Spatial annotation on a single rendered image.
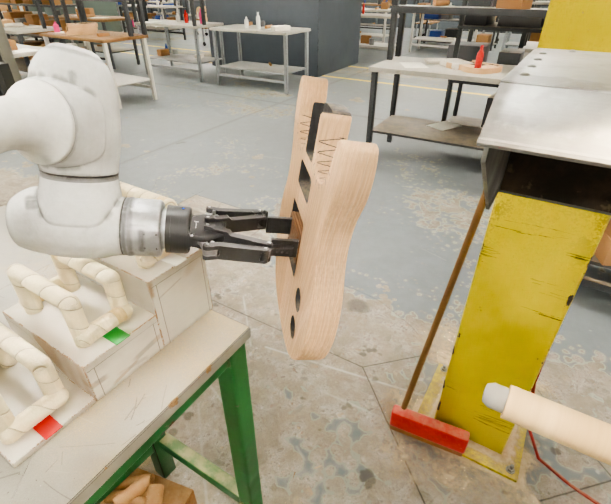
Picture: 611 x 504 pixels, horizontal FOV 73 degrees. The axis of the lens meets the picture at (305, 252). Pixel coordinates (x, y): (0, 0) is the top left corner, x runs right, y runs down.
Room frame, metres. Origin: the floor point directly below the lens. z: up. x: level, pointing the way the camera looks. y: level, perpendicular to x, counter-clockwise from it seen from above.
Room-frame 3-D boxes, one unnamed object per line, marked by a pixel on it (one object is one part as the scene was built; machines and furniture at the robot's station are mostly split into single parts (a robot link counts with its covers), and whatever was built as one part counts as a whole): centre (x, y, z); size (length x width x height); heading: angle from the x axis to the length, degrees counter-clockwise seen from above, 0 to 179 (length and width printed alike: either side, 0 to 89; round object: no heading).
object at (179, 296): (0.75, 0.37, 1.02); 0.27 x 0.15 x 0.17; 59
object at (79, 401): (0.49, 0.53, 0.94); 0.27 x 0.15 x 0.01; 59
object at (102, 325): (0.57, 0.37, 1.04); 0.11 x 0.03 x 0.03; 149
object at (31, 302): (0.63, 0.55, 1.07); 0.03 x 0.03 x 0.09
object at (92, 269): (0.66, 0.43, 1.12); 0.20 x 0.03 x 0.03; 58
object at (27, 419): (0.44, 0.46, 0.96); 0.11 x 0.03 x 0.03; 149
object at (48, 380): (0.48, 0.45, 0.99); 0.03 x 0.03 x 0.09
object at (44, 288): (0.59, 0.47, 1.12); 0.20 x 0.03 x 0.03; 58
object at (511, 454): (1.10, -0.72, 0.02); 0.40 x 0.40 x 0.02; 59
